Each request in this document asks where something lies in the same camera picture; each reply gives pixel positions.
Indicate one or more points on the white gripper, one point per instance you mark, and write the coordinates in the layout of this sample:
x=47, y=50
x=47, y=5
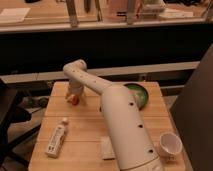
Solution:
x=74, y=89

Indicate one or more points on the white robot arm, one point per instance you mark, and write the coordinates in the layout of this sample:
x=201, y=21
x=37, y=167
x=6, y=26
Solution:
x=131, y=142

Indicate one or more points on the green ceramic bowl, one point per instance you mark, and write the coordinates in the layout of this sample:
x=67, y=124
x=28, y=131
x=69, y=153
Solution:
x=140, y=94

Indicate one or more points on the white ceramic cup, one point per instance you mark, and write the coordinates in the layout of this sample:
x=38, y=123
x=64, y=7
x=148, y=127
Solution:
x=170, y=145

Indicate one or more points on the wooden table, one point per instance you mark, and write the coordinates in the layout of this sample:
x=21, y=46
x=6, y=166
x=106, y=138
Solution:
x=81, y=150

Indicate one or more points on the white tube bottle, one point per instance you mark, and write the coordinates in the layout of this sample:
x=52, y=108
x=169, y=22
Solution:
x=57, y=138

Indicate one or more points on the black chair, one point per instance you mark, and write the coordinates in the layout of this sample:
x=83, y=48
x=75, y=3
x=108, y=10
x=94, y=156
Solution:
x=10, y=113

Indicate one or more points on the white sponge block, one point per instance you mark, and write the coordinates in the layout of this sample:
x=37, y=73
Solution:
x=106, y=149

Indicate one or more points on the white paper sheet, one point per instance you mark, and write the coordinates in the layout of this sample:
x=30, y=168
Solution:
x=13, y=15

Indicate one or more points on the dark panel at right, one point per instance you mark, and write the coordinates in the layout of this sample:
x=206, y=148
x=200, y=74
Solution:
x=192, y=113

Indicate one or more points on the metal frame post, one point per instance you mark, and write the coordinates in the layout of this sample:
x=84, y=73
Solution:
x=72, y=13

